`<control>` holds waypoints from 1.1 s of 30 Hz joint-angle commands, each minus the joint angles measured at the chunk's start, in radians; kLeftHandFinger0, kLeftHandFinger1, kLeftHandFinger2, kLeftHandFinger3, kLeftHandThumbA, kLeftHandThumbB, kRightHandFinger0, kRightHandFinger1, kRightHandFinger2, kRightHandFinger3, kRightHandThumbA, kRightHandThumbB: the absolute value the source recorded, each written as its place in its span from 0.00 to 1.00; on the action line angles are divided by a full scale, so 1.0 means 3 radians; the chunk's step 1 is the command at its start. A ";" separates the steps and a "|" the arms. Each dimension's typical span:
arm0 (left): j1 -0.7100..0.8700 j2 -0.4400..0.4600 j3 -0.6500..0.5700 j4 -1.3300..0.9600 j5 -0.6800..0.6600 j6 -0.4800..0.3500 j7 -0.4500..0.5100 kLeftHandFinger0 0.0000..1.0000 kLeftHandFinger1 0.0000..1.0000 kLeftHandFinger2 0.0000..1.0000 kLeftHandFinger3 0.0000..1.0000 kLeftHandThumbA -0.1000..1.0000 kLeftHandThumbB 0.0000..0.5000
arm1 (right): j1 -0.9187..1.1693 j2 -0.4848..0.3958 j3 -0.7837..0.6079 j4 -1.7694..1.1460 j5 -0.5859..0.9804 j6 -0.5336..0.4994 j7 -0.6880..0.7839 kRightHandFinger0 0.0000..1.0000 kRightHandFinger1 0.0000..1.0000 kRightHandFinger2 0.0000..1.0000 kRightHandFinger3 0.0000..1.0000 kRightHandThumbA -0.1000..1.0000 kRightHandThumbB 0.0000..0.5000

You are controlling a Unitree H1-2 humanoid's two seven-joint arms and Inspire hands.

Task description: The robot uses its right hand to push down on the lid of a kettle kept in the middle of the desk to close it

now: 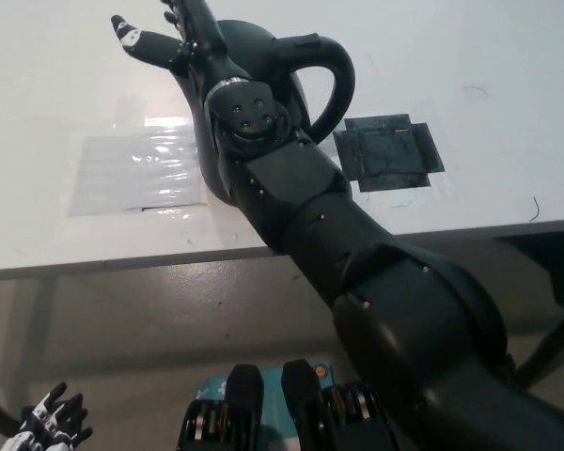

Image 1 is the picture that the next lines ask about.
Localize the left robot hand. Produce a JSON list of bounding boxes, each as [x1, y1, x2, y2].
[[0, 381, 95, 451]]

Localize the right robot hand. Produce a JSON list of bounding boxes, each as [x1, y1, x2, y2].
[[110, 0, 246, 93]]

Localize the black kettle lid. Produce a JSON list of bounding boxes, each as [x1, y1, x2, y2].
[[215, 20, 283, 76]]

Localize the black electric kettle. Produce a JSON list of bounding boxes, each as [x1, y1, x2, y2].
[[168, 18, 361, 209]]

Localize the grey table leg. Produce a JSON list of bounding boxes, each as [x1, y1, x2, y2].
[[26, 276, 60, 377]]

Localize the clear tape sheet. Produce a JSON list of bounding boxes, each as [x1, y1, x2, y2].
[[67, 117, 209, 218]]

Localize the black tape square patch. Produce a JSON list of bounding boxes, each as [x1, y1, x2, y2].
[[332, 112, 446, 193]]

